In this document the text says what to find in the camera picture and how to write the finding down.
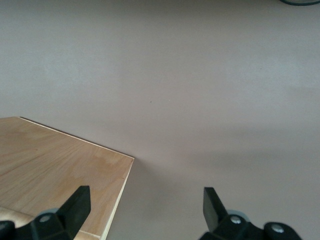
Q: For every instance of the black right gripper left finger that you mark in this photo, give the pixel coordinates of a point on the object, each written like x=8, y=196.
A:
x=67, y=217

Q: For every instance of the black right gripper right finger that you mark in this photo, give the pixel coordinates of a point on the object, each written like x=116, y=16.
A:
x=215, y=215

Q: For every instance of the large table mat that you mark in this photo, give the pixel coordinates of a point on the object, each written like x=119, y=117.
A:
x=175, y=75

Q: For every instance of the wooden drawer cabinet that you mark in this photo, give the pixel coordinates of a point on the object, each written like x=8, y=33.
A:
x=50, y=162

